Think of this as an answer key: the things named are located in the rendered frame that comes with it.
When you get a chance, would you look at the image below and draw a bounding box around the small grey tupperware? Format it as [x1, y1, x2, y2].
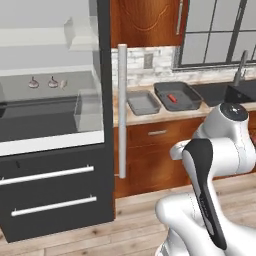
[126, 90, 163, 117]

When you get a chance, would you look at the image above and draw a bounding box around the large dark grey tupperware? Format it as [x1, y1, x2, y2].
[153, 81, 204, 112]

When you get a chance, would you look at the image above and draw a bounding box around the garlic bulb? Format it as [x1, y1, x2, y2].
[47, 75, 59, 89]
[28, 76, 40, 90]

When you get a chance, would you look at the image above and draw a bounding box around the brown drawer front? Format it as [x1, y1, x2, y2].
[127, 117, 206, 148]

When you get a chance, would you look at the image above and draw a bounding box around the clear fridge door bin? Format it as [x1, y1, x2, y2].
[73, 88, 104, 133]
[63, 16, 101, 52]

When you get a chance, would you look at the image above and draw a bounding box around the brown lower cupboard door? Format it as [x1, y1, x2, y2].
[114, 141, 193, 198]

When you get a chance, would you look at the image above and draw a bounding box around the brown cupboard door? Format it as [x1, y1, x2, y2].
[114, 141, 193, 198]
[110, 0, 190, 49]

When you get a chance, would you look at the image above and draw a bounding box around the dark grey fridge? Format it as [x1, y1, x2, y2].
[0, 0, 116, 243]

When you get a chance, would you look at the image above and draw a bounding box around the dark fridge drawer front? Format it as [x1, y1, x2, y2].
[0, 146, 115, 201]
[0, 186, 116, 243]

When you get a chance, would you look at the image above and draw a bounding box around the black sink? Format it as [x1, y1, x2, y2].
[191, 79, 256, 108]

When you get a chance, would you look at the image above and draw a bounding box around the brown upper cupboard door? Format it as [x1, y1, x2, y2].
[110, 0, 190, 49]

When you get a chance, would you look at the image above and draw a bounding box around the grey tap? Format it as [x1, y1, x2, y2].
[233, 49, 249, 88]

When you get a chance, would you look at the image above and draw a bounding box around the silver fridge door handle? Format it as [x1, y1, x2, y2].
[117, 43, 129, 180]

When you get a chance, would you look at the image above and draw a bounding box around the grey wall outlet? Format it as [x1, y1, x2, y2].
[143, 53, 154, 70]

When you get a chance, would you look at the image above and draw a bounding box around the silver fridge drawer handle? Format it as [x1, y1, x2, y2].
[0, 165, 95, 187]
[10, 195, 98, 218]

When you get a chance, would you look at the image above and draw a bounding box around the silver cupboard door handle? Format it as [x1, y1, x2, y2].
[175, 0, 185, 36]

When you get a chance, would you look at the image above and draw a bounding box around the window with dark frame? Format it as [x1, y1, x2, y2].
[173, 0, 256, 70]

